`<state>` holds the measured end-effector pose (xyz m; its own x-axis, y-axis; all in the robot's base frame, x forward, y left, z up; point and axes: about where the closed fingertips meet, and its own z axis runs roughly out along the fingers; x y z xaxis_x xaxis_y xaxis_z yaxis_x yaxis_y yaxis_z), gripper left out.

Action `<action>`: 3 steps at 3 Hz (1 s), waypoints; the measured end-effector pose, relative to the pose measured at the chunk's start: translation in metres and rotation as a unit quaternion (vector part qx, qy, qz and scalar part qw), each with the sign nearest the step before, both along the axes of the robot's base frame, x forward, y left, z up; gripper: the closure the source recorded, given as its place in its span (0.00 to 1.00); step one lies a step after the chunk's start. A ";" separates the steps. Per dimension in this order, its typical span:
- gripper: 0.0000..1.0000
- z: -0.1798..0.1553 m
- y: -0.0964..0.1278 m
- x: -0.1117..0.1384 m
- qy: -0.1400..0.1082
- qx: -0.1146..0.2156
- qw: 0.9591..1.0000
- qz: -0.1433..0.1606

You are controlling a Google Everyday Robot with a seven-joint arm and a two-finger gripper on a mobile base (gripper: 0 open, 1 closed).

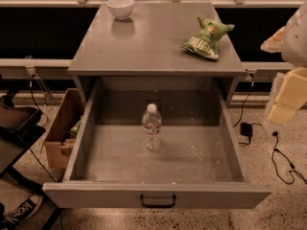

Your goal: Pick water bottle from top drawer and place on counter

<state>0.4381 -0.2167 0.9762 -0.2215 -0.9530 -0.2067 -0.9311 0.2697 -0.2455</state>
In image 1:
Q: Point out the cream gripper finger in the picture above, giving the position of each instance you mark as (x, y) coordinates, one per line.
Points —
(274, 43)
(291, 96)

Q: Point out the clear plastic water bottle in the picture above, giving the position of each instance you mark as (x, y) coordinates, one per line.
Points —
(152, 123)

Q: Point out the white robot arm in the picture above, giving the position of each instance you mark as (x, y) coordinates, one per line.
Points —
(291, 42)

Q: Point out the open grey top drawer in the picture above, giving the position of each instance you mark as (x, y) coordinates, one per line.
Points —
(198, 160)

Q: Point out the black power adapter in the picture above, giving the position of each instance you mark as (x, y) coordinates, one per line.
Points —
(246, 129)

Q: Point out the green chip bag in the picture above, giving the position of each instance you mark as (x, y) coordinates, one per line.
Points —
(205, 42)

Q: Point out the white ceramic bowl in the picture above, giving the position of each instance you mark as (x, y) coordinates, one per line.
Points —
(120, 9)

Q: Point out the brown cardboard box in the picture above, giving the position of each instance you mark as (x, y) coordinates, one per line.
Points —
(60, 141)

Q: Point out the black and white sneaker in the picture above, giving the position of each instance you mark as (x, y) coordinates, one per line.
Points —
(24, 211)

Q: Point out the black drawer handle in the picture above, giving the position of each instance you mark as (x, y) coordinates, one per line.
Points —
(158, 202)

